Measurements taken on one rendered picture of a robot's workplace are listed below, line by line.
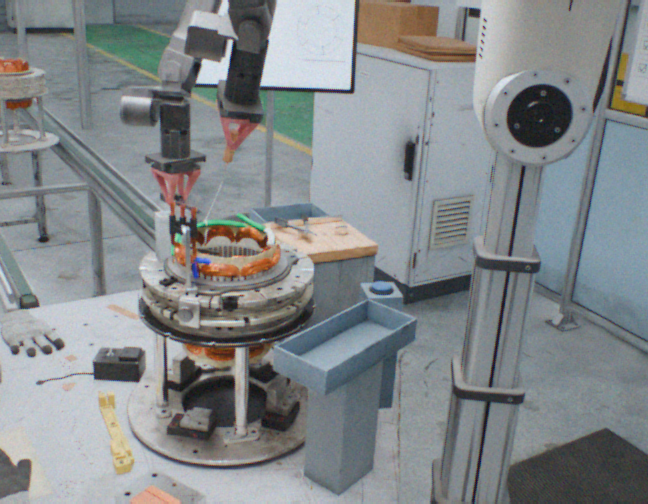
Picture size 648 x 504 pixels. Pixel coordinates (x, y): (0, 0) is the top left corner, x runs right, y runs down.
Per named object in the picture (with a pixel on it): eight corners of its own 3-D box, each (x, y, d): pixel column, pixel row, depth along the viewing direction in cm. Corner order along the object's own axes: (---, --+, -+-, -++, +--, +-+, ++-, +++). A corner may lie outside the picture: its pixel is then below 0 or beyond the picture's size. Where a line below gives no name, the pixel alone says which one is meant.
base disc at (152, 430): (109, 374, 159) (109, 370, 158) (279, 343, 175) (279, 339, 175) (155, 487, 126) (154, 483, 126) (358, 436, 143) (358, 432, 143)
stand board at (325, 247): (261, 233, 171) (262, 223, 170) (336, 224, 179) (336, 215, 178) (297, 266, 154) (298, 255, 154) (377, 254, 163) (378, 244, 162)
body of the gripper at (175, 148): (143, 164, 144) (142, 126, 141) (188, 156, 151) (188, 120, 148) (162, 172, 140) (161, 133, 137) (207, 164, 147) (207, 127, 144)
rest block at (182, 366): (195, 370, 156) (195, 348, 154) (180, 383, 151) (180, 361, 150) (177, 365, 158) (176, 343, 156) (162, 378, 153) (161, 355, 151)
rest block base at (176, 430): (176, 419, 143) (176, 412, 143) (216, 425, 142) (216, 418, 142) (166, 434, 139) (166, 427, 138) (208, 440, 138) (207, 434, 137)
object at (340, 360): (316, 522, 122) (326, 371, 112) (268, 492, 129) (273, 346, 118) (402, 454, 140) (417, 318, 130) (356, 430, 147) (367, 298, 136)
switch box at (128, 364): (102, 365, 164) (100, 342, 162) (146, 368, 164) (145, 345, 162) (93, 380, 158) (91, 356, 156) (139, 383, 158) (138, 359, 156)
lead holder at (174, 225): (168, 233, 126) (167, 214, 125) (192, 230, 128) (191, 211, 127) (174, 240, 123) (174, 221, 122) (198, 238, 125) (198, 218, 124)
